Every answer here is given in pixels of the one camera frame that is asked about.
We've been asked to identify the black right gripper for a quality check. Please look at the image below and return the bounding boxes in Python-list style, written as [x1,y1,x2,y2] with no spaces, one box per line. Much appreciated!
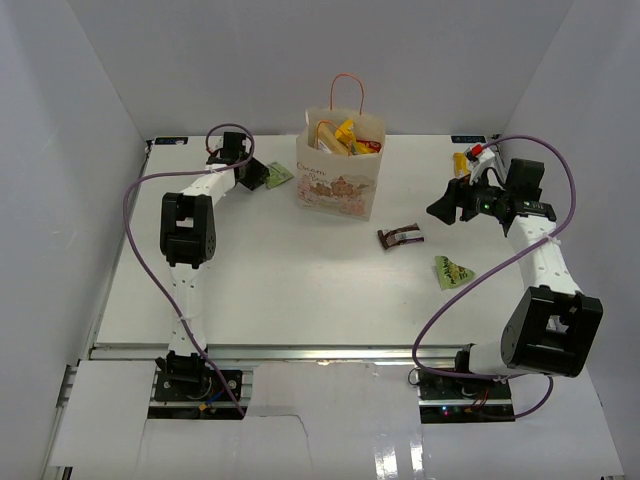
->
[427,166,512,226]

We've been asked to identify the brown chocolate bar wrapper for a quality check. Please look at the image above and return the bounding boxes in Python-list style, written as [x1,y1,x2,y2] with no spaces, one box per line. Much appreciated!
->
[377,223,425,250]

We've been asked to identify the large brown paper snack bag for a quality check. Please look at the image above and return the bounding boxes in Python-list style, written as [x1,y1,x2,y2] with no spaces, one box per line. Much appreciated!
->
[314,120,349,156]

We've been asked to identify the red foil snack packet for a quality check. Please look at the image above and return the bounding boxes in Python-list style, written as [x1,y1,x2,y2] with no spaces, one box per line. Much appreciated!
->
[356,140,382,154]

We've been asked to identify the yellow snack bar wrapper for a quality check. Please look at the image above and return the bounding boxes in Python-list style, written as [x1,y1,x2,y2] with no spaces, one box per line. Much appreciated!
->
[334,119,373,155]

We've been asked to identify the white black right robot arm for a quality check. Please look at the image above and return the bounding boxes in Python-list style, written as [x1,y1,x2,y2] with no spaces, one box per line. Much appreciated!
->
[427,153,603,399]

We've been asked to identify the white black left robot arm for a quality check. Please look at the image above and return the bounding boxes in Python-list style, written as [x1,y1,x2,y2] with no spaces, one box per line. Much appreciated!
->
[160,131,269,363]

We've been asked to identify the cream bear paper bag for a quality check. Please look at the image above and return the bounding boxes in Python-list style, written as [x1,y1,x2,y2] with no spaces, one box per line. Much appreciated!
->
[295,73,386,220]

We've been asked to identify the yellow snack packet far right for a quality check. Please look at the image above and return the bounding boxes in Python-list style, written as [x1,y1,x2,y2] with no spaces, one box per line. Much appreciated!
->
[452,152,470,178]

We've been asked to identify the blue logo sticker right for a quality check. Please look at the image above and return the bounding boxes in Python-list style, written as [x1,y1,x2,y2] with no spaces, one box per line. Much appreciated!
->
[450,135,486,144]

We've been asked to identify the blue logo sticker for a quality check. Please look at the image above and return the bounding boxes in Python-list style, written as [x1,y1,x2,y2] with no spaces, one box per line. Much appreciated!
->
[153,136,189,145]
[450,135,486,144]

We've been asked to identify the green triangular snack packet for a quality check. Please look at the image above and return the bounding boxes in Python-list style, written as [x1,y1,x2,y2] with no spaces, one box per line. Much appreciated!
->
[434,255,476,290]

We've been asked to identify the blue logo sticker left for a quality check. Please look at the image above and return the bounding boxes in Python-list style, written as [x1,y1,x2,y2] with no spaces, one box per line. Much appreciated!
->
[153,136,189,145]

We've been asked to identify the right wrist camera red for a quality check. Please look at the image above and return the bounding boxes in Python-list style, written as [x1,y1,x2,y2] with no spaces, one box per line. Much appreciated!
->
[464,144,505,184]

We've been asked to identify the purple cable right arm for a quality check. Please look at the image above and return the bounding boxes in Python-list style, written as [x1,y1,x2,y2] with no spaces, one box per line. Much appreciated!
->
[407,134,577,420]

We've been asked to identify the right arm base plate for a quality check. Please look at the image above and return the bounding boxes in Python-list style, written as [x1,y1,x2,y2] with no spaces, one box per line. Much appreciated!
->
[417,370,512,400]

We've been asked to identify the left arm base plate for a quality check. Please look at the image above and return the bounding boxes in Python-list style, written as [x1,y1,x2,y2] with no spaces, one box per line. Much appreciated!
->
[152,369,231,403]

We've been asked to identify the aluminium frame rail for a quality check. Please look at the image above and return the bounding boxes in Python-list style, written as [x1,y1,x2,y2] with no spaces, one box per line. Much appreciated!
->
[87,344,569,365]

